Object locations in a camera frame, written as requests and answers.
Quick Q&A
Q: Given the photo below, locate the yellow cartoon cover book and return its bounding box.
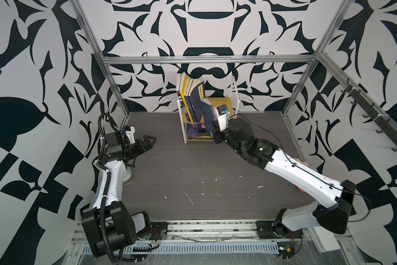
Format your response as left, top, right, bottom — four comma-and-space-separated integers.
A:
179, 73, 192, 122

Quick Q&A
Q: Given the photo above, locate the small blue book yellow label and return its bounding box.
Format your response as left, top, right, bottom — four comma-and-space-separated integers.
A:
187, 79, 201, 123

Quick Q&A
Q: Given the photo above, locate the blue book front yellow label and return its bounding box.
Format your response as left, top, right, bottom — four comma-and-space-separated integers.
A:
184, 77, 196, 123

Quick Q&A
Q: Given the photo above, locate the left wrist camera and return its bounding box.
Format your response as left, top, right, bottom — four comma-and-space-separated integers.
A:
121, 125, 135, 144

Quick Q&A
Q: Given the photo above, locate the wooden white-framed bookshelf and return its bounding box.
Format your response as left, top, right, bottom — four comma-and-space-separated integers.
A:
177, 78, 240, 143

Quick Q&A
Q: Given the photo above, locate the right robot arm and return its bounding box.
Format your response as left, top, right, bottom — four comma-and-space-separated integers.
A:
207, 117, 357, 234

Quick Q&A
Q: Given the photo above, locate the black book standing on shelf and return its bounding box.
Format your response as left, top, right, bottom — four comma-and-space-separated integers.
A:
176, 73, 189, 121

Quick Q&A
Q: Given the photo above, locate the wall hook rail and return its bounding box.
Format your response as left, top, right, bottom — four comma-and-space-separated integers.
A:
342, 78, 397, 152

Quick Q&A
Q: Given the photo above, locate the blue book underneath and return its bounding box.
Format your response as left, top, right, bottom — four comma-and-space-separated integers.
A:
201, 98, 219, 139

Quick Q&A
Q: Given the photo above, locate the white box on rail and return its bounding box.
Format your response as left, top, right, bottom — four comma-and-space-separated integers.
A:
307, 226, 340, 253

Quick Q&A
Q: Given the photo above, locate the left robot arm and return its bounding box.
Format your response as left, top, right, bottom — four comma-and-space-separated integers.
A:
81, 113, 156, 265

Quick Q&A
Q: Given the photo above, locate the purple book with old man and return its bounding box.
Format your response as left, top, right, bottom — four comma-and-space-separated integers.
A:
186, 132, 212, 140

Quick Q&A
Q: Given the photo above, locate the cartoon boy plush doll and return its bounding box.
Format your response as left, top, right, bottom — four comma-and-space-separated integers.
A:
294, 158, 309, 193

